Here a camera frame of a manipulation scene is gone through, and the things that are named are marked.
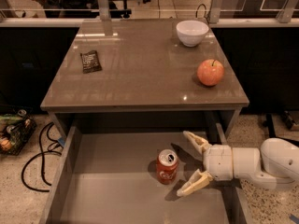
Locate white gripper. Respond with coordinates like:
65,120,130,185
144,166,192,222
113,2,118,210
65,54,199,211
177,131,233,197

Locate red coke can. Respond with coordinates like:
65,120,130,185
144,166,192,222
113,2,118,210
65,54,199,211
156,149,179,185

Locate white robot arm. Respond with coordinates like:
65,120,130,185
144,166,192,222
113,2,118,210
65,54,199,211
177,131,299,197

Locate grey open top drawer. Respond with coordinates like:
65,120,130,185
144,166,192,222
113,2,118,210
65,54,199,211
39,127,253,224

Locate grey counter cabinet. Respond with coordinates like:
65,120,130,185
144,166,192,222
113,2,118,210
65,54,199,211
41,19,249,133

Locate black stand with wheel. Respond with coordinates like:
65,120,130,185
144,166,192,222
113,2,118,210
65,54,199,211
263,112,299,147

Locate red apple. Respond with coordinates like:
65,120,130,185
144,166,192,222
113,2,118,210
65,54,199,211
197,59,224,87

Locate white bowl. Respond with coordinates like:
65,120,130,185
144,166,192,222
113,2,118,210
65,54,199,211
176,21,209,47

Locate dark snack packet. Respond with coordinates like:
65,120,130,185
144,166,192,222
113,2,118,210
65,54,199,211
80,50,102,74

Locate black wire basket with items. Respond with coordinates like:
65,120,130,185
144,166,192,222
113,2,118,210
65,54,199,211
0,109,36,155

